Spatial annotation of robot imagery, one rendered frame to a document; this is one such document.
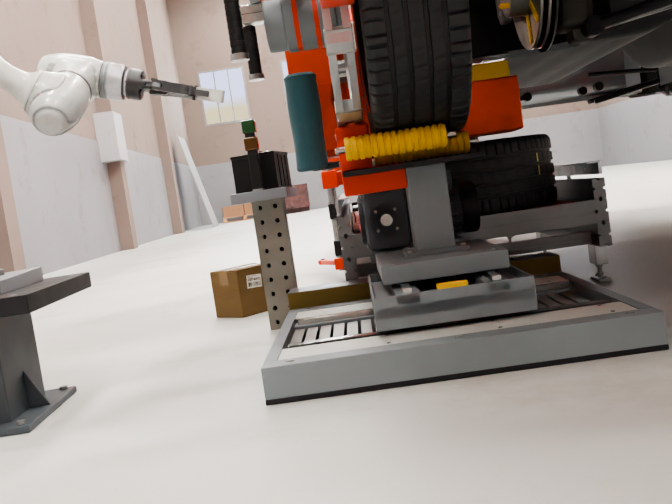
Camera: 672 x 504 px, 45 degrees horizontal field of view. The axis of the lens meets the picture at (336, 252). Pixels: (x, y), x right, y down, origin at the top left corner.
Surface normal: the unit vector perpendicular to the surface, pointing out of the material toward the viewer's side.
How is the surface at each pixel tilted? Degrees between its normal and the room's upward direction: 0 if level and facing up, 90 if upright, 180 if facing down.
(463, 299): 90
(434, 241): 90
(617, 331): 90
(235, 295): 90
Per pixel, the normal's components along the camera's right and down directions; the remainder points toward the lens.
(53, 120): 0.11, 0.67
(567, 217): -0.02, 0.07
